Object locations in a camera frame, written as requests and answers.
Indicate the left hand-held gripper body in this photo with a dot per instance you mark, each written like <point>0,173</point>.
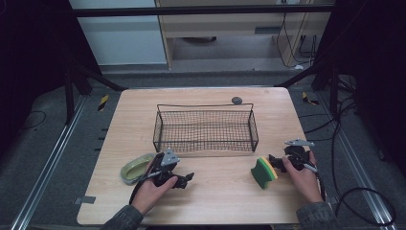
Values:
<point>166,169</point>

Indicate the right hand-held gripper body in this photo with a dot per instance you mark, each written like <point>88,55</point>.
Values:
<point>298,155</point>

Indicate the green and yellow sponge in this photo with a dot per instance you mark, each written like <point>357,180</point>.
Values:
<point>263,172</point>

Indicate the green soap dish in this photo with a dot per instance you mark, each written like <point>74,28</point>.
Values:
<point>134,169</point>

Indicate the person's left hand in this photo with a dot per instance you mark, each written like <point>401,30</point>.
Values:
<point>150,193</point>

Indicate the person's right hand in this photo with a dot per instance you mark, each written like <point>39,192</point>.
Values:
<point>304,183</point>

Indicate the yellow and black tape strip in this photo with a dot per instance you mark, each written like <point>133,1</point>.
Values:
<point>103,103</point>
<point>308,99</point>

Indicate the black metal stand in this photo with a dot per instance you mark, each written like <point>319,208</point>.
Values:
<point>333,92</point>
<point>68,96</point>

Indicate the grey tape patch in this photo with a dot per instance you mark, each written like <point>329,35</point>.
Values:
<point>85,200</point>

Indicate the white plug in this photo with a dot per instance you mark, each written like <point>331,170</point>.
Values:
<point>299,67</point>

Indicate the dark curtain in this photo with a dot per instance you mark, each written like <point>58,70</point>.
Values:
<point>376,80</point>
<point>32,64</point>

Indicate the white cabinet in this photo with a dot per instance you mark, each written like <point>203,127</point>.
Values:
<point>121,41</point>

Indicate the light wooden desk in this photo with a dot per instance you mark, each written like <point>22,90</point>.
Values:
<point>223,27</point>

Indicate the black horizontal bar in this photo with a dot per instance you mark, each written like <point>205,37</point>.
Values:
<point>191,10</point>

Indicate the aluminium floor rail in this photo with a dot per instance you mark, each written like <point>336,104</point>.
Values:
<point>48,163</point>
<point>357,166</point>

